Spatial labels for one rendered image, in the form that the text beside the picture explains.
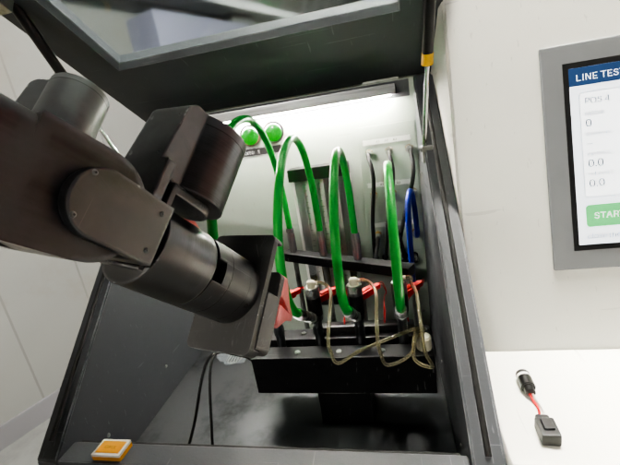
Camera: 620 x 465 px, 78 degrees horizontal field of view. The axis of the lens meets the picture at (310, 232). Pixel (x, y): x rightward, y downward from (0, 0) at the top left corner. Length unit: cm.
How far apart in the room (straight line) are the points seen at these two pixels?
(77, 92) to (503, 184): 60
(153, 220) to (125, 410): 72
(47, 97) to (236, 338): 29
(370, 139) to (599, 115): 42
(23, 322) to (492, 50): 249
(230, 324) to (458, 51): 57
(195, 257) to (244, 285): 6
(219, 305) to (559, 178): 58
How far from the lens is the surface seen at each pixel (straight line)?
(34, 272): 261
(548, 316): 75
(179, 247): 25
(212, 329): 33
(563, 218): 72
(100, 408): 85
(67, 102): 44
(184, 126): 27
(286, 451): 64
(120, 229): 21
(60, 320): 271
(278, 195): 56
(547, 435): 59
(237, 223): 103
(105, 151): 21
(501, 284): 71
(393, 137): 91
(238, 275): 29
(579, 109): 74
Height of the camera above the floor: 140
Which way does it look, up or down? 17 degrees down
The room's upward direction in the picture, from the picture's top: 9 degrees counter-clockwise
